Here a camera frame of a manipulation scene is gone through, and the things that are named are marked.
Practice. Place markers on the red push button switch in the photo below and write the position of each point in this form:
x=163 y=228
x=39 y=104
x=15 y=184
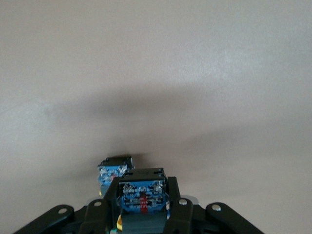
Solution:
x=142 y=197

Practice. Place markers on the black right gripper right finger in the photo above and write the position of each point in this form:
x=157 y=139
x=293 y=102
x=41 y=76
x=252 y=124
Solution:
x=180 y=209

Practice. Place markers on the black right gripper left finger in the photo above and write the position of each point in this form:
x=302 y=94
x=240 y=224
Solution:
x=97 y=214

